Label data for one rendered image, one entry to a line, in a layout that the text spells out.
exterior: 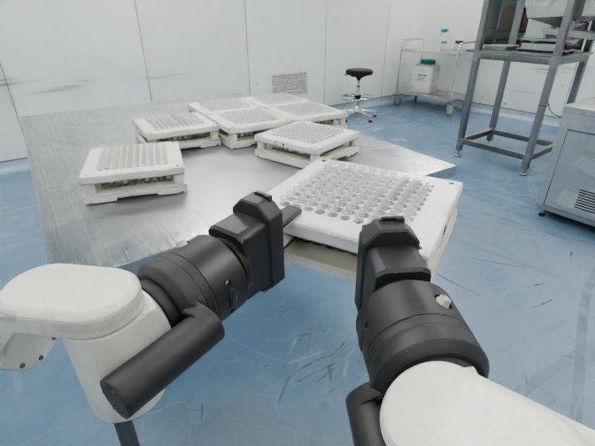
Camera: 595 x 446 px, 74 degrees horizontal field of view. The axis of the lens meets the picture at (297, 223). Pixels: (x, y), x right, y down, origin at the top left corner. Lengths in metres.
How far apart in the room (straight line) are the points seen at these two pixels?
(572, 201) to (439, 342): 2.87
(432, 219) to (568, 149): 2.58
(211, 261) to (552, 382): 1.69
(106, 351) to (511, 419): 0.27
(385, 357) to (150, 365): 0.17
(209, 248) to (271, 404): 1.25
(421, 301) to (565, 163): 2.80
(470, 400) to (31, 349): 0.35
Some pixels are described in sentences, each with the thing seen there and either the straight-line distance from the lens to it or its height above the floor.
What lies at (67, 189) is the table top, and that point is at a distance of 1.22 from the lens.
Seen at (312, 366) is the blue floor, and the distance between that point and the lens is 1.72.
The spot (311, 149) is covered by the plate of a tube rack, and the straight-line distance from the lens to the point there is 1.16.
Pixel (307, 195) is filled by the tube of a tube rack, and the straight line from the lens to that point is 0.55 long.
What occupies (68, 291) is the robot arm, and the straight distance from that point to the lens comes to 0.35.
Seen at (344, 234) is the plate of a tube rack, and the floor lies 1.04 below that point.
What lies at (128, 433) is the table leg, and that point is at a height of 0.39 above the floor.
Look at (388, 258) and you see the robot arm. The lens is 0.37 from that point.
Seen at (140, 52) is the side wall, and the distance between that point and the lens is 4.49.
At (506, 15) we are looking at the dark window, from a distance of 6.40.
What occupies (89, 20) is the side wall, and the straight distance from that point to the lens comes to 4.37.
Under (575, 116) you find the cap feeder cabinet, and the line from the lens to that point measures 3.05.
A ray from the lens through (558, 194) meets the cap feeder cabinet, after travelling 3.16.
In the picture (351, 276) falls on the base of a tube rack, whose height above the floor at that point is 0.99.
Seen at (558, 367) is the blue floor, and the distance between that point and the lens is 2.01.
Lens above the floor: 1.27
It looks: 28 degrees down
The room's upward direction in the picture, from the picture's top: straight up
